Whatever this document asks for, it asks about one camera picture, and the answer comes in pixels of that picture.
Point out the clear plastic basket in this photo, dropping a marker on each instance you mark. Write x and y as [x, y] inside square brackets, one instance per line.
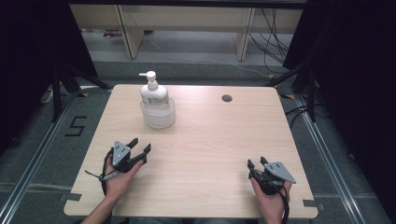
[158, 119]

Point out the metal floor rail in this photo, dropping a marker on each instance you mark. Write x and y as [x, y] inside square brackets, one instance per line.
[34, 155]
[327, 155]

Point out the person's left hand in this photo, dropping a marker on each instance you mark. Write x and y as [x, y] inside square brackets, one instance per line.
[120, 183]

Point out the dark tape strip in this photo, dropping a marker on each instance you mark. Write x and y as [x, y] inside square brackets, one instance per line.
[70, 197]
[313, 203]

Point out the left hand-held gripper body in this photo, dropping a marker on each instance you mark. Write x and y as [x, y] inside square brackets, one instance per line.
[121, 155]

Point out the pink items under desk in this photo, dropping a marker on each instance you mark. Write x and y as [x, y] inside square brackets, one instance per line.
[110, 33]

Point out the white pump bottle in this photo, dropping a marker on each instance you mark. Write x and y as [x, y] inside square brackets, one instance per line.
[154, 93]

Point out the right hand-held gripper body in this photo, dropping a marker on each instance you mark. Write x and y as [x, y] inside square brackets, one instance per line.
[277, 174]

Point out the dark curtain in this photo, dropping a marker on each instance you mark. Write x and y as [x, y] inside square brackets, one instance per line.
[31, 62]
[358, 77]

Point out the yellow floor tape mark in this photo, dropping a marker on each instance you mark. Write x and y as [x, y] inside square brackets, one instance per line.
[271, 76]
[290, 96]

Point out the person's right hand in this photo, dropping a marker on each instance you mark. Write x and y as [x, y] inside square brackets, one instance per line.
[271, 207]

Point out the black metal stand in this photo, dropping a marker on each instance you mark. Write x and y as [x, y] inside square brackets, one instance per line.
[57, 93]
[310, 93]

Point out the beige wooden desk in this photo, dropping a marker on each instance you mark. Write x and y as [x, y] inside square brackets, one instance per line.
[186, 17]

